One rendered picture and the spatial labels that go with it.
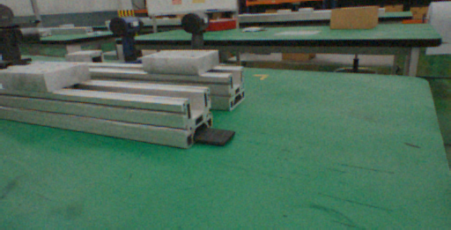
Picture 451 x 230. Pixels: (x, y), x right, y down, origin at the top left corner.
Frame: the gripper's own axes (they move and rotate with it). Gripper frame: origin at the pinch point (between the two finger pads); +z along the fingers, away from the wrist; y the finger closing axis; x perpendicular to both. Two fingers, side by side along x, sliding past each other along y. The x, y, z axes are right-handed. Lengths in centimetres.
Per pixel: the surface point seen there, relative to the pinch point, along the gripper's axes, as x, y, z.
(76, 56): -16.3, 12.8, -8.7
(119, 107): -70, -26, -8
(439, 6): -202, 320, -20
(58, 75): -53, -24, -13
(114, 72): -53, -7, -10
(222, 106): -84, -9, -4
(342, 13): -107, 178, -18
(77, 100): -61, -27, -9
